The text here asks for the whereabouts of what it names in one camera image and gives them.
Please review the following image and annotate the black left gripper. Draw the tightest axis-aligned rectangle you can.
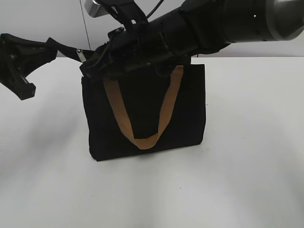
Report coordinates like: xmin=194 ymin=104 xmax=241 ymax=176
xmin=0 ymin=33 xmax=57 ymax=100

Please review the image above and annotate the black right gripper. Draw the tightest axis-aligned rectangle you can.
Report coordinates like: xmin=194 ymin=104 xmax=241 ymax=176
xmin=80 ymin=19 xmax=181 ymax=78

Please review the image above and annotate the metal zipper pull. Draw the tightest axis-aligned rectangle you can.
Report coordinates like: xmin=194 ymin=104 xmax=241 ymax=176
xmin=76 ymin=49 xmax=86 ymax=63

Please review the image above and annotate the black canvas tote bag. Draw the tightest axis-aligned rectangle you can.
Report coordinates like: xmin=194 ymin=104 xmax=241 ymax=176
xmin=46 ymin=37 xmax=206 ymax=162

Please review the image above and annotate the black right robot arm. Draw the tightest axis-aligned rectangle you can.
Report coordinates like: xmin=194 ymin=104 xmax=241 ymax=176
xmin=80 ymin=0 xmax=304 ymax=79

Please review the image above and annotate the black right arm cable loop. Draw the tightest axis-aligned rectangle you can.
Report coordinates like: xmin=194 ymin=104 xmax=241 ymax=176
xmin=146 ymin=0 xmax=164 ymax=19

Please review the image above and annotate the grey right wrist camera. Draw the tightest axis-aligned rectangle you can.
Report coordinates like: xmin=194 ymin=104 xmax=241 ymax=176
xmin=84 ymin=0 xmax=108 ymax=18

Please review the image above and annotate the left black wall cable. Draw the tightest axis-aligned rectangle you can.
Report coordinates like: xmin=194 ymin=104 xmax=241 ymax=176
xmin=80 ymin=0 xmax=92 ymax=51

